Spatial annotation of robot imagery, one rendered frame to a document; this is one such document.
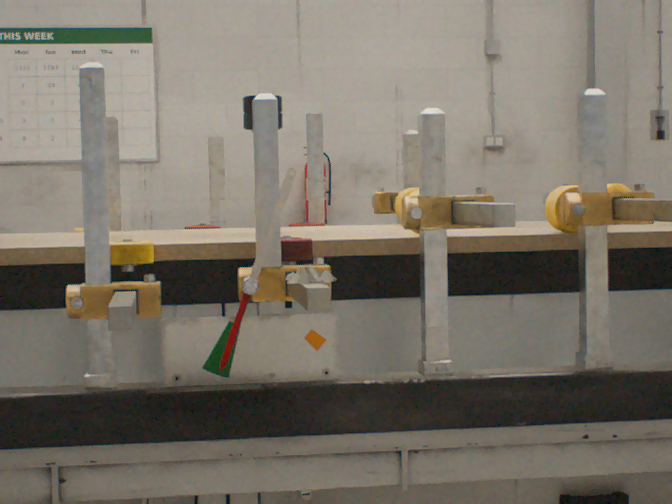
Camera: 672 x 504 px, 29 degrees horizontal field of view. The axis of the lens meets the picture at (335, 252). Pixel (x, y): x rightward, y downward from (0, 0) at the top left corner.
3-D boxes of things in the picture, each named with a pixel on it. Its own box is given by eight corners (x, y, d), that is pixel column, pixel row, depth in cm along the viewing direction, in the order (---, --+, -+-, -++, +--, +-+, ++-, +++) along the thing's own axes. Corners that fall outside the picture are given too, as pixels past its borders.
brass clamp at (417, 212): (496, 228, 193) (495, 194, 192) (407, 230, 191) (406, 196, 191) (486, 227, 199) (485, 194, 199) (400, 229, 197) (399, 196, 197)
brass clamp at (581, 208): (656, 224, 196) (656, 191, 196) (570, 226, 194) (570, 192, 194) (641, 223, 202) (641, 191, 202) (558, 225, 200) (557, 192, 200)
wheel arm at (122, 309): (134, 336, 163) (133, 302, 163) (107, 337, 163) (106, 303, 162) (140, 305, 206) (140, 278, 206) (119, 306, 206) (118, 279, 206)
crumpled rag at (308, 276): (339, 283, 169) (339, 265, 169) (287, 284, 168) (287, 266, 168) (331, 278, 178) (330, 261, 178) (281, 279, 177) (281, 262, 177)
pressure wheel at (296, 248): (316, 309, 201) (315, 235, 201) (265, 311, 200) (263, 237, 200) (310, 304, 209) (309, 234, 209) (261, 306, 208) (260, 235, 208)
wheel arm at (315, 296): (332, 317, 164) (331, 283, 163) (305, 318, 163) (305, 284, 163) (297, 290, 207) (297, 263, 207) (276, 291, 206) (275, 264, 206)
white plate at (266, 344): (339, 380, 191) (338, 313, 191) (163, 387, 188) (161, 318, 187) (339, 379, 192) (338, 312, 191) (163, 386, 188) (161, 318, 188)
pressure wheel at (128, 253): (165, 310, 205) (163, 237, 204) (130, 314, 198) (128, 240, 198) (128, 308, 210) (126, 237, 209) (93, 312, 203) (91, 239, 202)
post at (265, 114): (284, 418, 191) (277, 93, 189) (261, 419, 191) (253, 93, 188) (282, 413, 195) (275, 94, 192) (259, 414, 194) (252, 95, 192)
